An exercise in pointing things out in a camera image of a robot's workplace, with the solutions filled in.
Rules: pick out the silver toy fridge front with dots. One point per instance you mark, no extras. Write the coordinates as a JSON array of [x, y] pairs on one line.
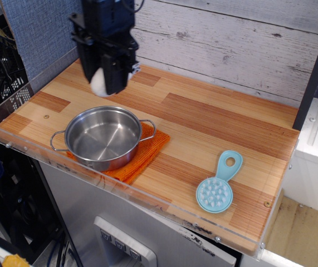
[[80, 202]]

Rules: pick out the white toy sink unit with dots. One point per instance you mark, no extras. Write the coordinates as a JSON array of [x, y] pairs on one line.
[[301, 177]]

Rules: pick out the white rice ball black band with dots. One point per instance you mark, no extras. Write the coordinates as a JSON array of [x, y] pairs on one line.
[[103, 86]]

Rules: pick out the clear acrylic table guard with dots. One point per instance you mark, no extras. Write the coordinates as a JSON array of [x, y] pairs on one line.
[[202, 122]]

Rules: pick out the orange woven cloth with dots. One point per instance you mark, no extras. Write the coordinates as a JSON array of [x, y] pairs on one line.
[[147, 151]]

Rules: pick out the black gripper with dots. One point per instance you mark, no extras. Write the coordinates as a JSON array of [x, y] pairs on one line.
[[104, 42]]

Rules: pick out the blue fabric panel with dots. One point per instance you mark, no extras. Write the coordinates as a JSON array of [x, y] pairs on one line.
[[42, 31]]

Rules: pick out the light blue scrubber brush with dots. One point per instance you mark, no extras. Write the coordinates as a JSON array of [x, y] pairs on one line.
[[214, 194]]

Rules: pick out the stainless steel pot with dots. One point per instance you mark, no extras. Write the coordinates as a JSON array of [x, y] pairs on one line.
[[103, 138]]

